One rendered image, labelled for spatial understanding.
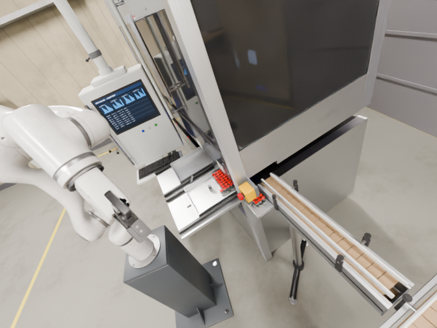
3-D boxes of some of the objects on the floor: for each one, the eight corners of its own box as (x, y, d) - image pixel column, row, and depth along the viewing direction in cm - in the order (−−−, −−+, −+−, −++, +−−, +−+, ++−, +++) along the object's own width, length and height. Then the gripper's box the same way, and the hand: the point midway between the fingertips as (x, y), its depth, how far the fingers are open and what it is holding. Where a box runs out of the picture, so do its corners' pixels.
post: (268, 251, 176) (124, -173, 43) (272, 257, 172) (127, -197, 38) (262, 256, 175) (95, -165, 42) (266, 261, 171) (95, -190, 37)
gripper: (99, 149, 37) (168, 220, 38) (99, 173, 49) (152, 226, 51) (57, 174, 32) (136, 253, 34) (69, 194, 45) (127, 252, 46)
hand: (139, 230), depth 42 cm, fingers closed
